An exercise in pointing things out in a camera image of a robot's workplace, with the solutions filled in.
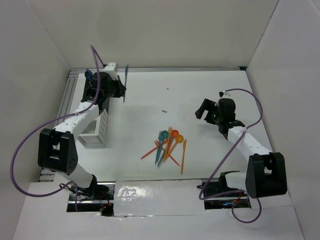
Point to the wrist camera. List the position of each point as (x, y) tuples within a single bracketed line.
[(110, 70), (224, 94)]

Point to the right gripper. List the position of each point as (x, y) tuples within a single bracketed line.
[(209, 105)]

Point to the teal spoon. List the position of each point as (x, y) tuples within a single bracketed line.
[(164, 136)]

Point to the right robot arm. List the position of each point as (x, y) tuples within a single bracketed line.
[(265, 175)]

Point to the dark blue knife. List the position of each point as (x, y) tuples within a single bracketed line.
[(125, 81)]

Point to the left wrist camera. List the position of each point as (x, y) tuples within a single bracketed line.
[(110, 70)]

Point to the yellow-orange spoon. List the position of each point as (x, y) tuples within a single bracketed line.
[(178, 139)]

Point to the dark blue spoon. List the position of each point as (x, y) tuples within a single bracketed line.
[(88, 75)]

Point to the teal knife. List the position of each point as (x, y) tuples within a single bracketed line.
[(158, 147)]

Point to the black and white utensil caddy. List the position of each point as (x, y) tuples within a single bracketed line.
[(95, 134)]

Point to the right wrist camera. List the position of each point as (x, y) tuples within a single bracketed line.
[(224, 94)]

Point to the red-orange knife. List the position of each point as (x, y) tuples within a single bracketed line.
[(171, 158)]

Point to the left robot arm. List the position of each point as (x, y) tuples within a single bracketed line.
[(57, 149)]

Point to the yellow-orange knife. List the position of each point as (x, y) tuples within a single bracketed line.
[(183, 156)]

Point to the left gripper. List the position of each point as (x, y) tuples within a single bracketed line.
[(120, 87)]

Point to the red-orange spoon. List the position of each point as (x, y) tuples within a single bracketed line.
[(173, 135)]

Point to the red-orange fork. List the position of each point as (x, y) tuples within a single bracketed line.
[(156, 142)]

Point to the yellow-orange fork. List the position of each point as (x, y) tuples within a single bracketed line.
[(168, 141)]

